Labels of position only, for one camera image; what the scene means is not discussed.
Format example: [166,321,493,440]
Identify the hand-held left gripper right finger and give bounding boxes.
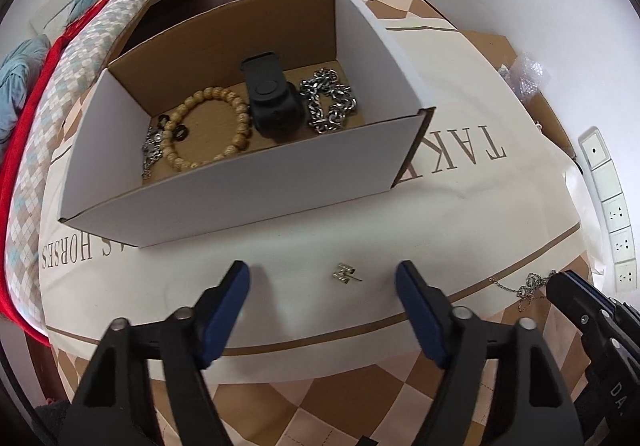
[395,260,586,446]

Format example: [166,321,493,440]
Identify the white wall switch plate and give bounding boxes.
[579,126,612,172]

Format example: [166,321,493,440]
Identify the light blue duvet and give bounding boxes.
[0,37,51,142]

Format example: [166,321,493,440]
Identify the white blank wall plate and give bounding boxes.
[590,166,623,202]

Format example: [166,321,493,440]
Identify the thin silver chain necklace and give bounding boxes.
[487,270,557,313]

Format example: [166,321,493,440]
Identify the pastel checked bed quilt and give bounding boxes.
[2,0,188,327]

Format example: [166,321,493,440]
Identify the white cardboard box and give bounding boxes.
[58,0,436,248]

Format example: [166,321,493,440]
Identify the chunky silver chain bracelet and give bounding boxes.
[299,69,358,134]

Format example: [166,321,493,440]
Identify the brown checked printed tablecloth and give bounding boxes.
[37,0,608,446]

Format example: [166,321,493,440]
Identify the small gold earrings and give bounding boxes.
[331,262,362,284]

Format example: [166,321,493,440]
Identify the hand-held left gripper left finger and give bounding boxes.
[65,260,251,446]

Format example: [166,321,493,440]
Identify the small black case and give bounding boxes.
[240,51,306,143]

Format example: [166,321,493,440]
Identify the clear plastic wrap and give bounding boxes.
[500,54,546,102]

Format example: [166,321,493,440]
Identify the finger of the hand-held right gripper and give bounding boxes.
[545,275,623,352]
[565,270,640,327]

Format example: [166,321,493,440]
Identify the white wall socket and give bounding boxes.
[600,193,632,232]
[614,259,640,292]
[607,225,638,264]

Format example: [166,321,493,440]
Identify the silver crystal link bracelet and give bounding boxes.
[141,125,163,179]

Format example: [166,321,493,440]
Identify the black fleece clothing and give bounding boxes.
[32,403,81,446]

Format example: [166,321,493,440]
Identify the wooden bead bracelet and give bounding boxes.
[162,86,251,172]

